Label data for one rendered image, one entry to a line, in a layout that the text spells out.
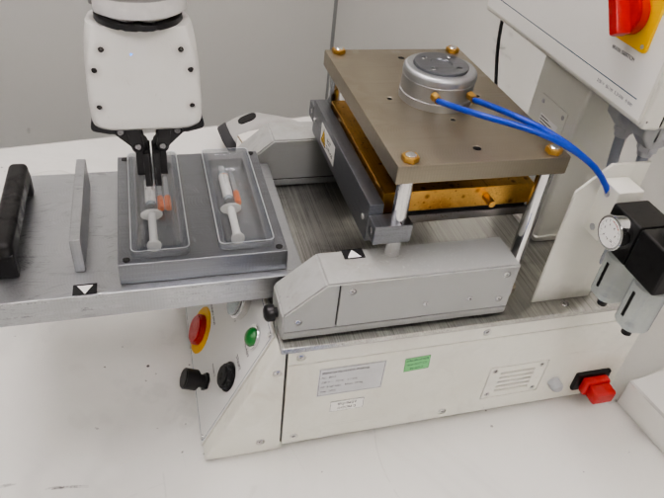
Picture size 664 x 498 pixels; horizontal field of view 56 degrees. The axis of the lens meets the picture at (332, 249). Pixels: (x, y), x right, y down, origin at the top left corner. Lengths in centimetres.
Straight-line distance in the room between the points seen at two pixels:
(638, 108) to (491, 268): 20
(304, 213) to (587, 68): 36
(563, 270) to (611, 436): 26
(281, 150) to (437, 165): 29
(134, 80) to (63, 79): 162
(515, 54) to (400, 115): 86
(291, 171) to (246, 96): 152
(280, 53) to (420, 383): 173
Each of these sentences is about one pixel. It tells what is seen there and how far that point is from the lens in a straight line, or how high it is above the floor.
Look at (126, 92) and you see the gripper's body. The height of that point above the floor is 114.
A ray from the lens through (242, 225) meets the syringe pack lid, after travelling 66.
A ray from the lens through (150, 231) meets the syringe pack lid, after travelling 65.
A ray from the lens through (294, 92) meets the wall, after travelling 240.
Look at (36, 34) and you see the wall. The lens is 216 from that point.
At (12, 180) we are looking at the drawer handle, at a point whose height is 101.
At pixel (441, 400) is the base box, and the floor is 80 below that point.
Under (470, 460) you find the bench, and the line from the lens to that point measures 81.
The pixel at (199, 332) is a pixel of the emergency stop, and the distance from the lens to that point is 82.
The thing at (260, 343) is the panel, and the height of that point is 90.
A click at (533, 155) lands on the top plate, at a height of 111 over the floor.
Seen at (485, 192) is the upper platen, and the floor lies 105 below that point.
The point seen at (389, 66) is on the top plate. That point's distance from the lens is 77.
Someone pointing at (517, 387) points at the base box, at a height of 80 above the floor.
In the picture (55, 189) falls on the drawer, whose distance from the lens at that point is 79.
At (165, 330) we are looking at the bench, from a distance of 90.
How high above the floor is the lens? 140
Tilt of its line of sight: 39 degrees down
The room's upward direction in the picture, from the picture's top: 7 degrees clockwise
